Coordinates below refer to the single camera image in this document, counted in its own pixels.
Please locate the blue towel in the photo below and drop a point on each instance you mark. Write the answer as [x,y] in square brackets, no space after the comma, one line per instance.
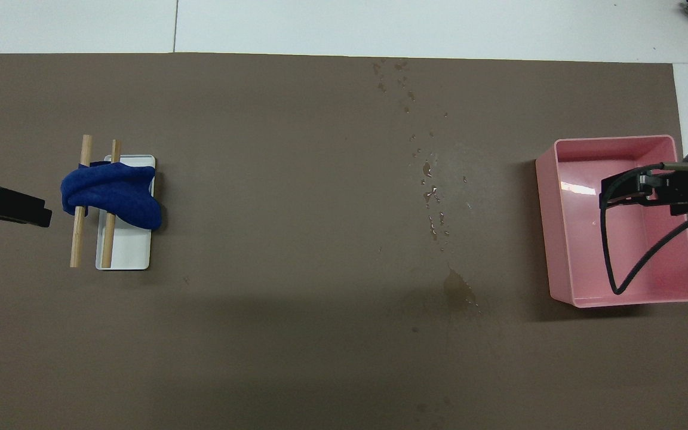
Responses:
[114,194]

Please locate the brown table mat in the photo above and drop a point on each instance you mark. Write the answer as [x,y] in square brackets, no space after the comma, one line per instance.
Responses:
[296,239]

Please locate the pink plastic bin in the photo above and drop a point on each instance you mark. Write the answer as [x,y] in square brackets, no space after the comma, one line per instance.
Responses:
[624,239]

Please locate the white rack base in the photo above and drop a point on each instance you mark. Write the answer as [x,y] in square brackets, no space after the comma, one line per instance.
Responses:
[132,248]

